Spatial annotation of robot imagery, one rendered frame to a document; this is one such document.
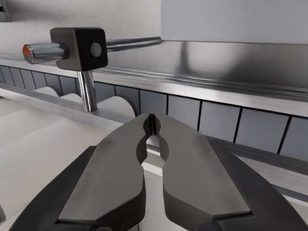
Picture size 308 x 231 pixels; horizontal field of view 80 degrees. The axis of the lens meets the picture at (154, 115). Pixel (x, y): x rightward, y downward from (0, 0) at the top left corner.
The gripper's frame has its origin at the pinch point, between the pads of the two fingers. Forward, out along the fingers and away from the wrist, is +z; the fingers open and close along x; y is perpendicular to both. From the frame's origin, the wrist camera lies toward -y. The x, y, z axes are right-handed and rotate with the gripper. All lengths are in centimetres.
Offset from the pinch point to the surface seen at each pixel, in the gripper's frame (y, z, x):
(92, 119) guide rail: 1.3, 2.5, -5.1
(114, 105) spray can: 2.8, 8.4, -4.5
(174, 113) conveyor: 3.7, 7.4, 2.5
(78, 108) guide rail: 0.8, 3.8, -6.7
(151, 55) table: -1.5, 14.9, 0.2
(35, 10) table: -8.2, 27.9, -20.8
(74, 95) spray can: 3.5, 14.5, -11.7
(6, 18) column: -7.4, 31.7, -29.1
